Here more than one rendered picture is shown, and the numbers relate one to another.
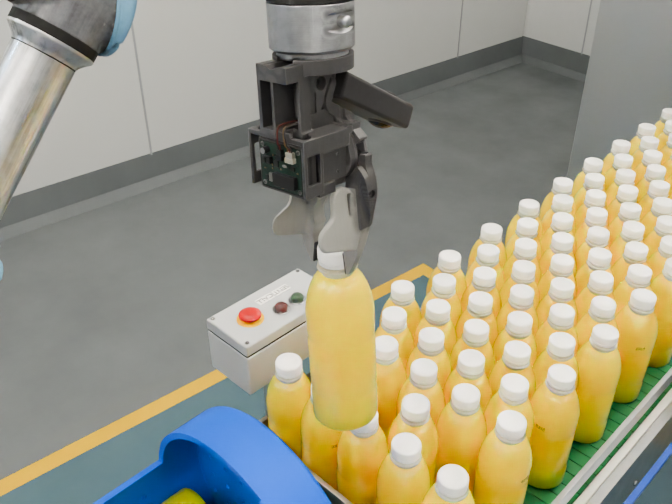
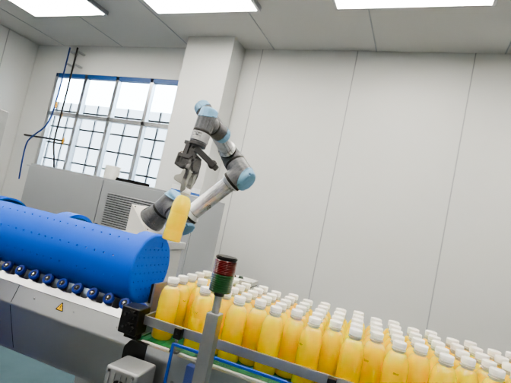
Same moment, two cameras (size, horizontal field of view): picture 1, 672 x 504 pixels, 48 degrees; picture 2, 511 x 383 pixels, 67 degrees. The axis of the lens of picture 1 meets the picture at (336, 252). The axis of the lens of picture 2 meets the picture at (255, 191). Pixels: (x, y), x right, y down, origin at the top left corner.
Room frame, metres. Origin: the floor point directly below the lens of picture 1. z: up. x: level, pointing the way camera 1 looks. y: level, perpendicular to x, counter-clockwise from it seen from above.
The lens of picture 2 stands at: (0.18, -1.48, 1.39)
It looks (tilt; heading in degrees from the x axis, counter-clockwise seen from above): 4 degrees up; 63
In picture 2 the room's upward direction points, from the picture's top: 12 degrees clockwise
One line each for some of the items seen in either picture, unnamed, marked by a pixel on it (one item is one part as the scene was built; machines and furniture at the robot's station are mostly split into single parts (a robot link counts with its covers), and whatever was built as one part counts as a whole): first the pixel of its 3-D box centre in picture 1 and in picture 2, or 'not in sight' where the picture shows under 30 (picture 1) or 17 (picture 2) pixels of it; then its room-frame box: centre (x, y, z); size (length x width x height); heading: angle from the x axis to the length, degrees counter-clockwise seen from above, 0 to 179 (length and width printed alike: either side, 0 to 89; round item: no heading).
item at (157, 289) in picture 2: not in sight; (157, 297); (0.61, 0.04, 0.99); 0.10 x 0.02 x 0.12; 46
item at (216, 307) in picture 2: not in sight; (220, 284); (0.63, -0.49, 1.18); 0.06 x 0.06 x 0.16
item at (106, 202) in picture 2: not in sight; (106, 251); (0.73, 2.63, 0.72); 2.15 x 0.54 x 1.45; 130
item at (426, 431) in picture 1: (411, 459); (196, 308); (0.73, -0.11, 1.00); 0.07 x 0.07 x 0.19
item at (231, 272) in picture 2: not in sight; (224, 267); (0.63, -0.49, 1.23); 0.06 x 0.06 x 0.04
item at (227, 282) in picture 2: not in sight; (221, 282); (0.63, -0.49, 1.18); 0.06 x 0.06 x 0.05
